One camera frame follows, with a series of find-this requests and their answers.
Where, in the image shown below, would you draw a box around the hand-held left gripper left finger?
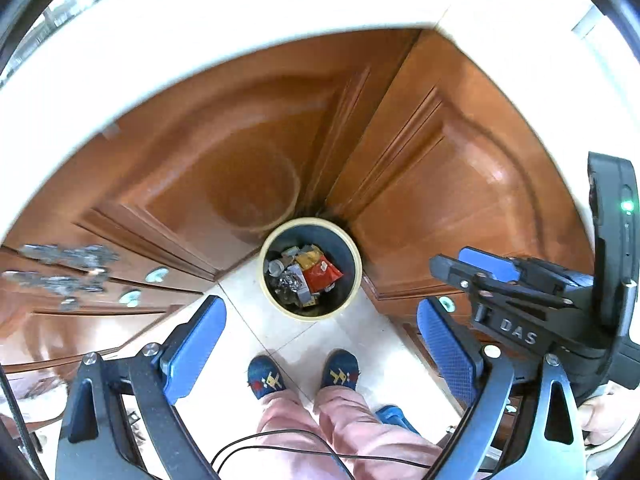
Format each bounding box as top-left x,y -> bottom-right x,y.
55,295 -> 228,480

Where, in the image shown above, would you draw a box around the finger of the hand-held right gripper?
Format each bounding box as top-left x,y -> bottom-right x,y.
458,246 -> 596,292
430,254 -> 576,311

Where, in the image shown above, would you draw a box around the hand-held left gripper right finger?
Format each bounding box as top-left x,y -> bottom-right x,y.
416,298 -> 587,480

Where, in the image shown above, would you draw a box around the yellow-rimmed round trash can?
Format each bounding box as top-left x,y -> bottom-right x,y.
256,216 -> 363,320

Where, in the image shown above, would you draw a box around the silver foil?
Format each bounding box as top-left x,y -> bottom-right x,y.
272,270 -> 306,306

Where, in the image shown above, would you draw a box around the red snack wrapper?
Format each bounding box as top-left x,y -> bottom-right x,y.
302,255 -> 345,293

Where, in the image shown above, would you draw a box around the orange snack wrapper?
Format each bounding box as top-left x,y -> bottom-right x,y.
295,246 -> 323,268

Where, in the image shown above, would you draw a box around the person's right hand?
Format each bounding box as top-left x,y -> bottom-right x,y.
580,385 -> 636,453

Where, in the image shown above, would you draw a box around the blue patterned slipper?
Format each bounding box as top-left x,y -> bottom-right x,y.
320,350 -> 361,391
247,355 -> 287,401

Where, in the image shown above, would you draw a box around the blue plastic item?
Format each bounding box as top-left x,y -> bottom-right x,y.
375,405 -> 421,436

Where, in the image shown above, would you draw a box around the wooden cabinet door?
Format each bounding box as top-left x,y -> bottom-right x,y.
320,30 -> 598,411
75,27 -> 423,283

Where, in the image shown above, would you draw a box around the pink pants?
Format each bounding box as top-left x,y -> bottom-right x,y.
257,385 -> 441,480

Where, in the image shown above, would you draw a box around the black cable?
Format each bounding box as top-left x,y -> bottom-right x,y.
210,429 -> 436,480

